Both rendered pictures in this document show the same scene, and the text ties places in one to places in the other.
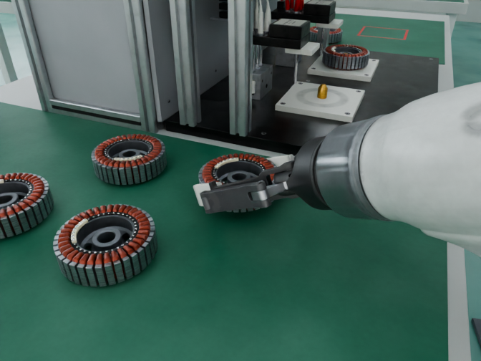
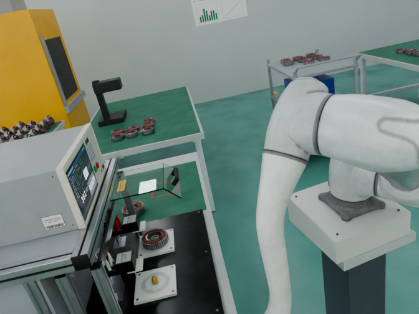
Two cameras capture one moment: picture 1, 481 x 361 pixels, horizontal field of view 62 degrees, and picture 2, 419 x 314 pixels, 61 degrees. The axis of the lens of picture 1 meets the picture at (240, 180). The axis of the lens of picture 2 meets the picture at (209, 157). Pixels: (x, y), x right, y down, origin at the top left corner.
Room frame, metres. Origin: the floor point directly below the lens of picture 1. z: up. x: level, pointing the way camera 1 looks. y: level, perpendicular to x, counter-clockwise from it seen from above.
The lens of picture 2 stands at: (-0.26, 0.02, 1.66)
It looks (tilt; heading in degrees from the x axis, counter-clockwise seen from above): 23 degrees down; 334
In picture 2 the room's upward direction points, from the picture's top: 12 degrees counter-clockwise
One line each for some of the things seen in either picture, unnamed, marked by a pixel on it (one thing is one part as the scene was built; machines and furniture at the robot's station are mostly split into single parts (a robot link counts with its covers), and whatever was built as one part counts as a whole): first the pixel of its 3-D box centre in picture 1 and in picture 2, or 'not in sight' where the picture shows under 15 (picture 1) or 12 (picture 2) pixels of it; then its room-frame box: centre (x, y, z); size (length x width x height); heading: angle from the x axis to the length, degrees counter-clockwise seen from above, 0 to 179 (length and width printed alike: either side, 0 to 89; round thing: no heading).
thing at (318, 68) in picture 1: (343, 66); (156, 243); (1.00, -0.26, 0.78); 0.15 x 0.15 x 0.01; 67
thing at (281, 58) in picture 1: (289, 51); (121, 247); (1.06, -0.13, 0.80); 0.08 x 0.05 x 0.06; 157
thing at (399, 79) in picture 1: (326, 87); (153, 266); (0.90, -0.20, 0.76); 0.64 x 0.47 x 0.02; 157
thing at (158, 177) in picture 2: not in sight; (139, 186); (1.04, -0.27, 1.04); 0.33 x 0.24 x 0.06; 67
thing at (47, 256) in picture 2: not in sight; (45, 213); (1.02, 0.08, 1.09); 0.68 x 0.44 x 0.05; 157
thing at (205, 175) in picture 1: (239, 180); not in sight; (0.48, 0.00, 0.78); 0.11 x 0.11 x 0.04
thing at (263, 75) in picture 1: (255, 80); (115, 288); (0.84, -0.03, 0.80); 0.08 x 0.05 x 0.06; 157
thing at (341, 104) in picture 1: (321, 99); (155, 283); (0.78, -0.17, 0.78); 0.15 x 0.15 x 0.01; 67
